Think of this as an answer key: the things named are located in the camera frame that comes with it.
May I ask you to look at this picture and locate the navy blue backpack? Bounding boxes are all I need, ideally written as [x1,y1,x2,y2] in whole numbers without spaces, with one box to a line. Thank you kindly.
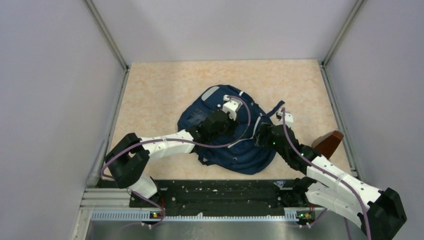
[177,84,285,175]

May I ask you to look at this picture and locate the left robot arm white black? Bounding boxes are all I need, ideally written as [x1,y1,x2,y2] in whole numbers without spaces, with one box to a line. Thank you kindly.
[102,109,238,198]

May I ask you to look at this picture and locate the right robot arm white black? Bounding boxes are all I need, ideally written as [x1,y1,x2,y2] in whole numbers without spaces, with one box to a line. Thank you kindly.
[253,123,407,240]

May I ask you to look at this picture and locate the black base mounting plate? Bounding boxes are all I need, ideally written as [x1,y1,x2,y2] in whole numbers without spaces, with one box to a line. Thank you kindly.
[129,178,318,217]

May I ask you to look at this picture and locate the brown leather case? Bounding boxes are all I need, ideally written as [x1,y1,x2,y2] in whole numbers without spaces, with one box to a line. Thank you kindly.
[311,130,344,159]

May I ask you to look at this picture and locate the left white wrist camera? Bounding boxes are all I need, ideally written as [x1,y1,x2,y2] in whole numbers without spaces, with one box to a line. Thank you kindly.
[222,95,243,121]

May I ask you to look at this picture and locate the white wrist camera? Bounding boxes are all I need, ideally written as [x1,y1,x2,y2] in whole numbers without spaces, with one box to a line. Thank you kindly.
[222,95,243,121]
[275,111,294,128]

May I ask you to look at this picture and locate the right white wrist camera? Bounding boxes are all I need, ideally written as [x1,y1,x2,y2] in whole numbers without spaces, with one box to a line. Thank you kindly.
[275,111,294,128]

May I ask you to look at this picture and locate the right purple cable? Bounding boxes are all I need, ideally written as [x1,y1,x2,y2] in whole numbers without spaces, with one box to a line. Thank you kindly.
[280,107,374,240]

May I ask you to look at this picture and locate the aluminium frame rail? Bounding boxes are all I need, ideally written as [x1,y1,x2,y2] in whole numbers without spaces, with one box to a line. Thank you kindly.
[71,187,395,240]

